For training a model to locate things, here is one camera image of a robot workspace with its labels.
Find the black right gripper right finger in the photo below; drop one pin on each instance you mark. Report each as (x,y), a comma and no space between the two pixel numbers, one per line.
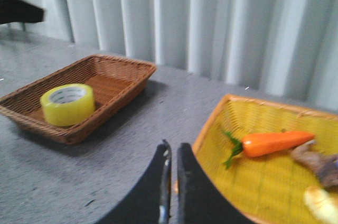
(199,200)

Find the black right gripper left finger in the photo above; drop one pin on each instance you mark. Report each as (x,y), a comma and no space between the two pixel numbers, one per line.
(149,201)

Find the yellow tape roll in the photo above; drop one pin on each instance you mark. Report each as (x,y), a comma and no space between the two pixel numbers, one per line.
(67,105)

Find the yellow wicker basket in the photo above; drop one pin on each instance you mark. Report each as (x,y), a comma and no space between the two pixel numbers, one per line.
(270,188)

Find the orange toy carrot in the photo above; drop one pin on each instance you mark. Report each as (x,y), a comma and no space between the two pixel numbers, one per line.
(259,144)

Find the pale yellow bread toy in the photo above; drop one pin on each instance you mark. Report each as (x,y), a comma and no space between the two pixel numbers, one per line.
(321,204)

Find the brown ginger root toy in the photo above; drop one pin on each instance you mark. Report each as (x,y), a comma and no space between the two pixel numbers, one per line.
(323,166)

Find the brown wicker basket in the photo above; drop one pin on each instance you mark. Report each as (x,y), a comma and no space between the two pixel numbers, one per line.
(115,81)

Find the black table in background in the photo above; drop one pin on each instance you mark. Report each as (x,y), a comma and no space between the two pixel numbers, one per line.
(20,11)

